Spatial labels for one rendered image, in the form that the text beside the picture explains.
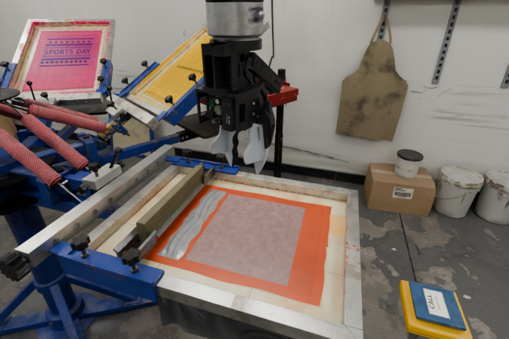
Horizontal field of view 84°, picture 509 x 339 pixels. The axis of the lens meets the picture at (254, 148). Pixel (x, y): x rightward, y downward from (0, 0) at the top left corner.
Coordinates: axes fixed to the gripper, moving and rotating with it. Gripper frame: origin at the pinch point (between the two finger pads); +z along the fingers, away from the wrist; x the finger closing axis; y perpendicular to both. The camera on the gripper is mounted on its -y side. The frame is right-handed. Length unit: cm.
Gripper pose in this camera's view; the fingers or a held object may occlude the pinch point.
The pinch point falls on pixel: (246, 161)
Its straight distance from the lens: 48.5
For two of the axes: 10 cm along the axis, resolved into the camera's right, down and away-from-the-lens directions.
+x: 8.5, 2.3, -4.8
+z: 0.0, 9.0, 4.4
